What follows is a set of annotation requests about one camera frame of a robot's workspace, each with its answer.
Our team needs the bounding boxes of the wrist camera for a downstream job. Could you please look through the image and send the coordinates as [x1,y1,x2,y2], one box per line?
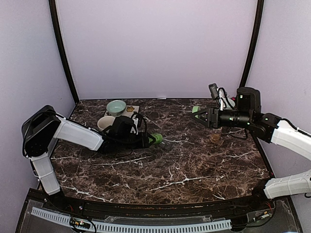
[208,83,228,110]
[131,112,148,135]

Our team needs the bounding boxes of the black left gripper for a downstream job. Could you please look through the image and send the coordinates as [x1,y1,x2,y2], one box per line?
[118,132,156,149]

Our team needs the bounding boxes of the black front rail base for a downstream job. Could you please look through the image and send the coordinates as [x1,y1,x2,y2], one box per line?
[46,178,280,221]

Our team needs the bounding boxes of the square floral ceramic plate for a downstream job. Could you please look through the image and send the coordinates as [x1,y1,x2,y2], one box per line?
[104,105,139,117]

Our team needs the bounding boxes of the celadon bowl on plate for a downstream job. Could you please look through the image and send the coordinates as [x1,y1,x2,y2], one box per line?
[106,100,126,117]

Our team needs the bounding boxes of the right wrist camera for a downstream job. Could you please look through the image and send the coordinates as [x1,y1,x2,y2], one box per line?
[208,83,228,110]

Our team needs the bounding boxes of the beige ceramic mug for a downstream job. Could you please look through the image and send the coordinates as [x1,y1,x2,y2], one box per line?
[97,116,115,131]

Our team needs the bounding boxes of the green pill bottle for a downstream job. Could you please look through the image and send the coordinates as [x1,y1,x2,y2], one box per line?
[153,133,163,145]

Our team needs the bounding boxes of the white slotted cable duct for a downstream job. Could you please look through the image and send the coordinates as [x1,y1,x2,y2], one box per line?
[31,207,232,233]

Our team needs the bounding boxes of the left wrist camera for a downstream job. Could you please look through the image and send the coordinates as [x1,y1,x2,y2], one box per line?
[131,112,148,135]

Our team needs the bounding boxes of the black corner frame post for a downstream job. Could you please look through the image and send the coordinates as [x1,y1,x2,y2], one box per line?
[239,0,265,87]
[49,0,80,104]

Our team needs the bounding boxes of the black corner frame post right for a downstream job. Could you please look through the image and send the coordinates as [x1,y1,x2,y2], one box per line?
[239,0,265,87]

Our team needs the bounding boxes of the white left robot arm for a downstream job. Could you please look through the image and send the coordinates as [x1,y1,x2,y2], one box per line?
[21,105,163,212]

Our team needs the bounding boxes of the grey weekly pill organizer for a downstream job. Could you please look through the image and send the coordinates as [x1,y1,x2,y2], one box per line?
[159,139,173,151]

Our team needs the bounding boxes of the black corner frame post left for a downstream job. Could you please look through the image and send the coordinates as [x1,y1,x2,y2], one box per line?
[49,0,80,104]

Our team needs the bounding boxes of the small celadon bowl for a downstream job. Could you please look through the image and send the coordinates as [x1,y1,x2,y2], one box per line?
[220,98,235,109]

